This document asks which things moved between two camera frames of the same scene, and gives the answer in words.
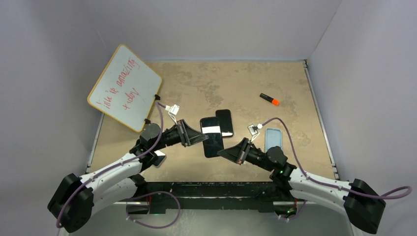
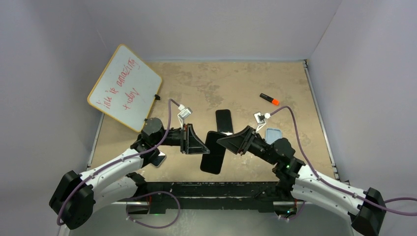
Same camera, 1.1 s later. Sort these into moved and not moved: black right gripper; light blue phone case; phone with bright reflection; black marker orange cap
Moved: black right gripper
Not moved: phone with bright reflection; black marker orange cap; light blue phone case
